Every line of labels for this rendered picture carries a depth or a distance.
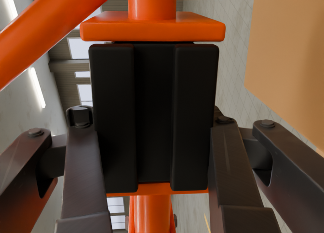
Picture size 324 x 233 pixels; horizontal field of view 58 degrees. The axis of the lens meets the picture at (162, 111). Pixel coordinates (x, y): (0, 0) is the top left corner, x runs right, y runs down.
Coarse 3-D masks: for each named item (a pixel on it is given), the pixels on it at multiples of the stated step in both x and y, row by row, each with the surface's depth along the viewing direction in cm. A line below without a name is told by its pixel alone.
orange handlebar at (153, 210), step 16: (128, 0) 13; (144, 0) 12; (160, 0) 12; (128, 16) 13; (144, 16) 12; (160, 16) 12; (144, 208) 16; (160, 208) 16; (128, 224) 20; (144, 224) 17; (160, 224) 17; (176, 224) 20
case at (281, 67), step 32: (256, 0) 34; (288, 0) 26; (320, 0) 22; (256, 32) 34; (288, 32) 26; (320, 32) 22; (256, 64) 34; (288, 64) 27; (320, 64) 22; (256, 96) 34; (288, 96) 27; (320, 96) 22; (320, 128) 22
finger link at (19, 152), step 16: (16, 144) 11; (32, 144) 11; (48, 144) 12; (0, 160) 10; (16, 160) 10; (32, 160) 10; (0, 176) 9; (16, 176) 9; (32, 176) 10; (0, 192) 8; (16, 192) 9; (32, 192) 10; (48, 192) 12; (0, 208) 8; (16, 208) 9; (32, 208) 10; (0, 224) 8; (16, 224) 9; (32, 224) 10
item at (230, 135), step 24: (216, 120) 13; (216, 144) 11; (240, 144) 11; (216, 168) 9; (240, 168) 9; (216, 192) 8; (240, 192) 8; (216, 216) 8; (240, 216) 7; (264, 216) 7
